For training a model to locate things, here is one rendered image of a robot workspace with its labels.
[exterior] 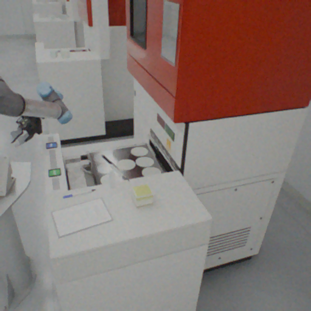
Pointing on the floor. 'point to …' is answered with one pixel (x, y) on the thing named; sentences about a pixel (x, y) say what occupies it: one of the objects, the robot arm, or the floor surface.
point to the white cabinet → (140, 285)
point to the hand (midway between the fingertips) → (15, 143)
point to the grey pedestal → (13, 265)
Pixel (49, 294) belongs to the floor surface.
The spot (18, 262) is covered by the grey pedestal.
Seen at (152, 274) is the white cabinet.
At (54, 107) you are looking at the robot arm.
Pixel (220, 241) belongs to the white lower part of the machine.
